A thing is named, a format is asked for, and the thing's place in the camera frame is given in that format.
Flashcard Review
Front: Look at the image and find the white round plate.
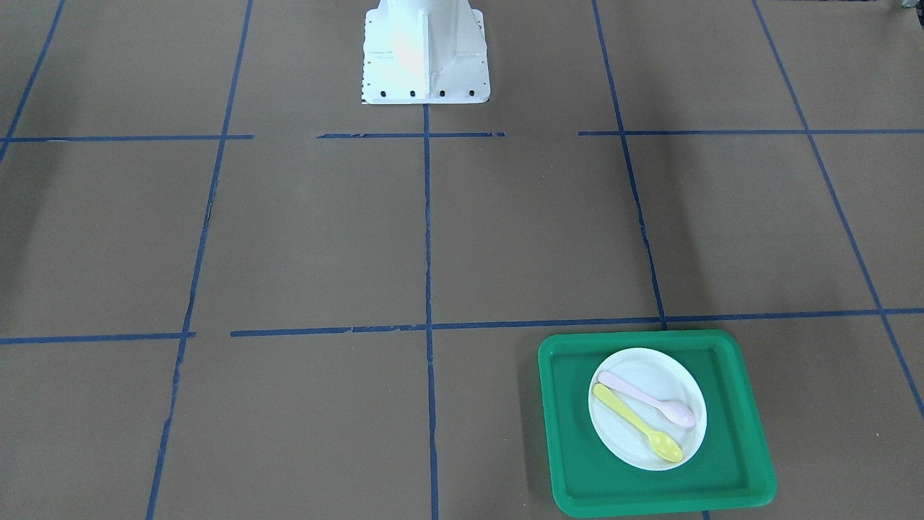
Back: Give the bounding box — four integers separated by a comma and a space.
587, 347, 707, 472

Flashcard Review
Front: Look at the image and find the pink plastic spoon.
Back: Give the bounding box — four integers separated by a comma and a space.
597, 370, 697, 428

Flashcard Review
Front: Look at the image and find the yellow plastic spoon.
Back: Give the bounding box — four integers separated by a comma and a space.
591, 383, 684, 464

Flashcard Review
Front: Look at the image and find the green plastic tray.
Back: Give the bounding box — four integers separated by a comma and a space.
538, 329, 777, 518

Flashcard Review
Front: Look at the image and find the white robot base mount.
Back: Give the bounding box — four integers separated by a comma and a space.
361, 1, 491, 105

